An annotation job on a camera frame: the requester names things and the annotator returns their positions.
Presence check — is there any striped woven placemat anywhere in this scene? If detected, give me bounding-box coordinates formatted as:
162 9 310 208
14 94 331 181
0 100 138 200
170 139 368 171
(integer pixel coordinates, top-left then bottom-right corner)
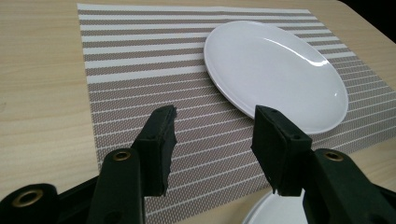
77 3 396 224

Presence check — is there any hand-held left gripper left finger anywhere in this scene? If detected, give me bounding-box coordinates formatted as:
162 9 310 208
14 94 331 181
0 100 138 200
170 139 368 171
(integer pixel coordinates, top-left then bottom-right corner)
131 105 178 198

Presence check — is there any white plate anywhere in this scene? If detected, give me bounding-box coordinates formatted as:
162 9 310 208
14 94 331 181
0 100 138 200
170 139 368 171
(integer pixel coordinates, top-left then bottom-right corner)
203 20 349 135
241 188 309 224

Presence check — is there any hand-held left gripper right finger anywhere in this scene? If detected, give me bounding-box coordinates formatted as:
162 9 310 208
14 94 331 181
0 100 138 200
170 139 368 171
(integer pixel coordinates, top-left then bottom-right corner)
250 105 314 197

